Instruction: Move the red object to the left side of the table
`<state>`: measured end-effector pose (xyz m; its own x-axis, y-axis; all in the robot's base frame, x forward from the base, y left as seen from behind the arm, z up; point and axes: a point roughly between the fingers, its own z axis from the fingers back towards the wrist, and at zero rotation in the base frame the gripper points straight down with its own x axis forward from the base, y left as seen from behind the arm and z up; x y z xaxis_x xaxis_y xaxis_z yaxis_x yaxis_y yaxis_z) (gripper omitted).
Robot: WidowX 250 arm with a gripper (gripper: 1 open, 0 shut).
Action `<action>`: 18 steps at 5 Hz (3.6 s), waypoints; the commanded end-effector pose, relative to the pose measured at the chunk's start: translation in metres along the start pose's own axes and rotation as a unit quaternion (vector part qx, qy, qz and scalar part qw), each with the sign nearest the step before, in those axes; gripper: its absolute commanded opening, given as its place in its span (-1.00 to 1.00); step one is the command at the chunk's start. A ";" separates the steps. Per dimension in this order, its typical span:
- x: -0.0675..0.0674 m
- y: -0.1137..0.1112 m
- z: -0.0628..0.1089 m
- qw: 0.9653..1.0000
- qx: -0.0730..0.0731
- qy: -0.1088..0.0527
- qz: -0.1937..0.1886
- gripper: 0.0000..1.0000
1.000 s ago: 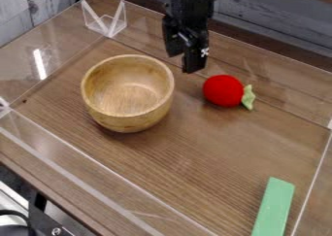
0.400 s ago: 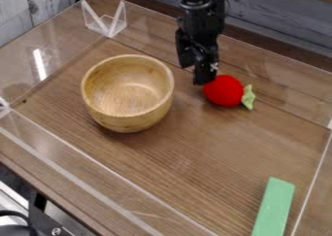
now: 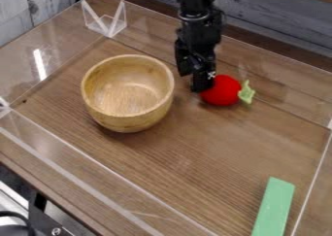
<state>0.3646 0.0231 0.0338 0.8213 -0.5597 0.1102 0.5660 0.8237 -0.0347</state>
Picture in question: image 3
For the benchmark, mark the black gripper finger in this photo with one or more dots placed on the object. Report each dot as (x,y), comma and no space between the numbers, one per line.
(203,73)
(183,59)

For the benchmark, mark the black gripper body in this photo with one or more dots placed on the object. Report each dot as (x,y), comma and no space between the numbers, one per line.
(199,33)

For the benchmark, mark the red plush strawberry toy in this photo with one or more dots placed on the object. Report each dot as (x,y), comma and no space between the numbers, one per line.
(229,92)

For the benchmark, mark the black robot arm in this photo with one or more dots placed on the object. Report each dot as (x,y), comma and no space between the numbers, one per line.
(197,6)

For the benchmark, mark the light wooden bowl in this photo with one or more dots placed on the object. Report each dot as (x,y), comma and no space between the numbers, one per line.
(127,91)

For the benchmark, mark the green tape strip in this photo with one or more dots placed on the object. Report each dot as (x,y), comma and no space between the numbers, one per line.
(275,208)

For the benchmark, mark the clear acrylic corner bracket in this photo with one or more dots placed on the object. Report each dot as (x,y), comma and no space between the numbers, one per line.
(106,25)

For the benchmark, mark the clear acrylic enclosure wall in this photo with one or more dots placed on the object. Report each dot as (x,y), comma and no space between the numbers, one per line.
(187,178)

